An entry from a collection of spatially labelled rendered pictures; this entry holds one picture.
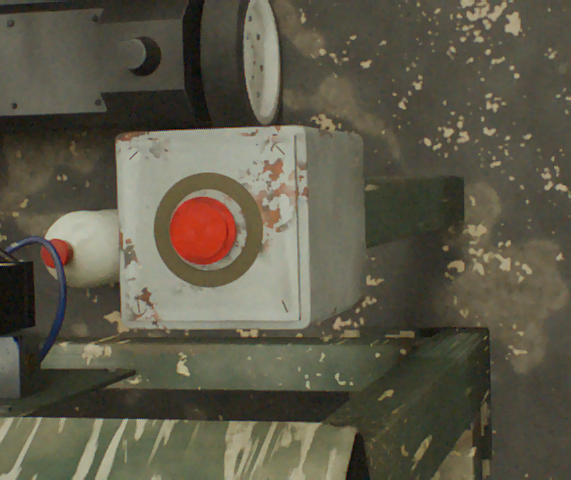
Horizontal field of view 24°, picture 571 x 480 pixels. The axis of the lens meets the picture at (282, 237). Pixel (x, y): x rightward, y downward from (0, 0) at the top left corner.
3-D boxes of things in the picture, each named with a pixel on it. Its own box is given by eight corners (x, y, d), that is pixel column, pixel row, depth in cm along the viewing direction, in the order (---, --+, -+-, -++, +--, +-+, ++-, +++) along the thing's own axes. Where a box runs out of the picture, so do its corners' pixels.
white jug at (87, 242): (151, 207, 178) (91, 211, 159) (153, 281, 179) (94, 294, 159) (82, 209, 181) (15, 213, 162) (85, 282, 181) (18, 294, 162)
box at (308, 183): (366, 133, 94) (303, 124, 77) (370, 302, 94) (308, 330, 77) (205, 139, 97) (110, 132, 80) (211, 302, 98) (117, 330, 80)
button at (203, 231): (242, 195, 78) (231, 195, 76) (244, 262, 79) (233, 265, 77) (178, 196, 79) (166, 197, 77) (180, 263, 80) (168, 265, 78)
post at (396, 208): (463, 175, 167) (326, 177, 95) (464, 223, 167) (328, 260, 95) (416, 177, 169) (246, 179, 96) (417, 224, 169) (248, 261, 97)
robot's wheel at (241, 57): (255, 65, 178) (218, -56, 163) (292, 63, 177) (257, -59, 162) (228, 175, 166) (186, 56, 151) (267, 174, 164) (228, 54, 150)
